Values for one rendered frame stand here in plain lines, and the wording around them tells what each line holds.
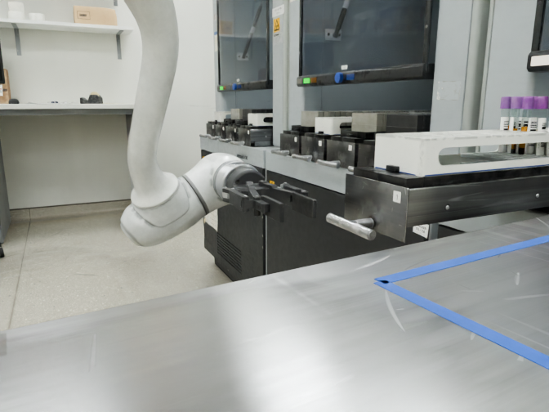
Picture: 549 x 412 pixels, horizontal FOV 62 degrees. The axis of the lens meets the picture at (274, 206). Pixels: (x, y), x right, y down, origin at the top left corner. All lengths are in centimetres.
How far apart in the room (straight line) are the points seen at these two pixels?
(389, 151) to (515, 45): 42
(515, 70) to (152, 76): 67
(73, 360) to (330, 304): 11
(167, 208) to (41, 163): 313
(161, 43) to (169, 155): 331
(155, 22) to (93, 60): 321
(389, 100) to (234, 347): 170
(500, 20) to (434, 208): 51
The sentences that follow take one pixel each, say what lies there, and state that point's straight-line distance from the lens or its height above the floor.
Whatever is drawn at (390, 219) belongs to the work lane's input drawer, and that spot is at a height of 76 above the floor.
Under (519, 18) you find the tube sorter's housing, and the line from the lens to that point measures 100.
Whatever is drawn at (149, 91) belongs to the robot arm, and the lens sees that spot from 85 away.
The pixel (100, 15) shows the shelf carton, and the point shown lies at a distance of 380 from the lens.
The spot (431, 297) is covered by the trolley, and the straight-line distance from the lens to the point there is 23.
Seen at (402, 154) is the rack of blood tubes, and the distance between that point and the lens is 64.
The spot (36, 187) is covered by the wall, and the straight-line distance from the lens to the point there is 405.
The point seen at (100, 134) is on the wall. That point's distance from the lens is 401.
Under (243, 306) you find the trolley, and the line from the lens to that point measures 21.
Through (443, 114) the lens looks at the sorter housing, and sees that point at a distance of 110.
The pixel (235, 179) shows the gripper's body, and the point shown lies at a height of 77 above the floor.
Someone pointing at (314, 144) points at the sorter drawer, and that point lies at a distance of 137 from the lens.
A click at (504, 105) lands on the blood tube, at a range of 86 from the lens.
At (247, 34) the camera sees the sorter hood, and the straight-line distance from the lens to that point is 206.
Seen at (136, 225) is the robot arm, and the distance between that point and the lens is 95.
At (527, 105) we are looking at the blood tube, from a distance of 82.
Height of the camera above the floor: 91
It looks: 13 degrees down
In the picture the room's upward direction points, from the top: straight up
